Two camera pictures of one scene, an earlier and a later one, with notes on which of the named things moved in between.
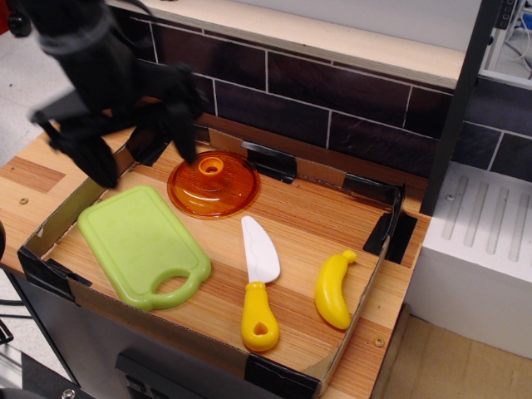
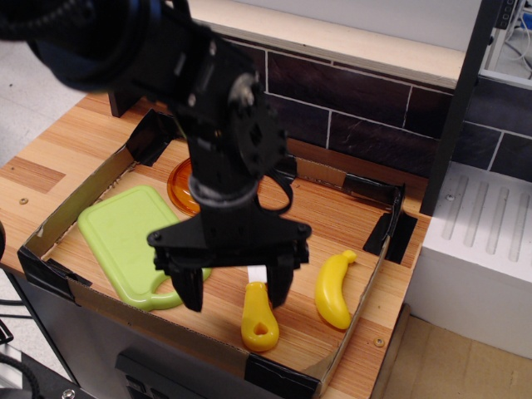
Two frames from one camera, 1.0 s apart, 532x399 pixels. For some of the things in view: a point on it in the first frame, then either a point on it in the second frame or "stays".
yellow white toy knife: (260, 332) stays
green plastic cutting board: (137, 240) stays
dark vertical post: (470, 75) stays
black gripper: (110, 80) → (237, 234)
